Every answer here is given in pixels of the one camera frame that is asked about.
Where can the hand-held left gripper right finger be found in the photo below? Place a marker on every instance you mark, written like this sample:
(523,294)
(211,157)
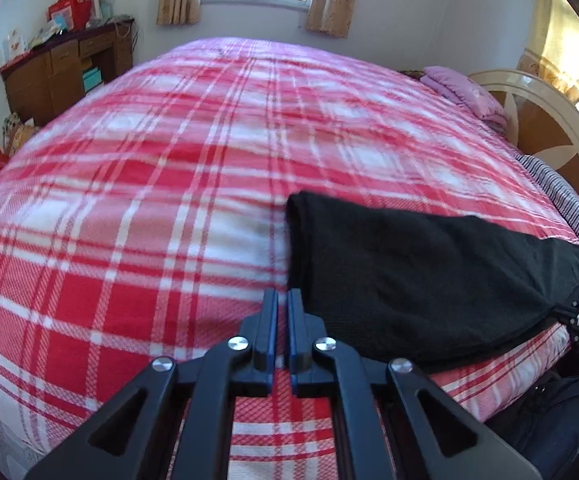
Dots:
(292,355)

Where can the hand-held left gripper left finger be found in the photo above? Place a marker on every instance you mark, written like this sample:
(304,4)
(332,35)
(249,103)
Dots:
(272,360)

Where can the black pants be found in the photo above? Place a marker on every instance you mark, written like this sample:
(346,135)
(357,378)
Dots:
(409,280)

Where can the striped pillow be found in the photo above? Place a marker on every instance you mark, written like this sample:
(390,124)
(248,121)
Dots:
(559,195)

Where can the red plaid blanket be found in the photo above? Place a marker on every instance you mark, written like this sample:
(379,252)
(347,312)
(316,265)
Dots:
(144,210)

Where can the cream wooden headboard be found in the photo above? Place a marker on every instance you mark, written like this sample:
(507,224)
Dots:
(544,105)

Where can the folded pink quilt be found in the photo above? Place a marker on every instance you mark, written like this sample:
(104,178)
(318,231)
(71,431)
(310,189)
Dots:
(469,92)

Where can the yellow curtain beside headboard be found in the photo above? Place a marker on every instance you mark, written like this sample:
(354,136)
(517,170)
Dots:
(554,45)

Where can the teal box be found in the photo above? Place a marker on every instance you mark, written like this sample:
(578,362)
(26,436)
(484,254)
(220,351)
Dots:
(92,80)

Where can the patterned shopping bag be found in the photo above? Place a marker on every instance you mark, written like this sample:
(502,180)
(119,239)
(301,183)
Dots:
(16,135)

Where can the brown wooden desk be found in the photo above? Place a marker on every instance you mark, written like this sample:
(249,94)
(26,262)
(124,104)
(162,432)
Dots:
(39,80)

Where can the white paper bag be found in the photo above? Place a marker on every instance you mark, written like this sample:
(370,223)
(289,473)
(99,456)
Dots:
(101,7)

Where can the red gift bag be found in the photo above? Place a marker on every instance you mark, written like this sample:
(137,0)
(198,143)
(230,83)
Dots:
(71,12)

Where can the white greeting card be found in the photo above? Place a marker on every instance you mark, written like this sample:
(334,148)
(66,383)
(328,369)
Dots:
(15,45)

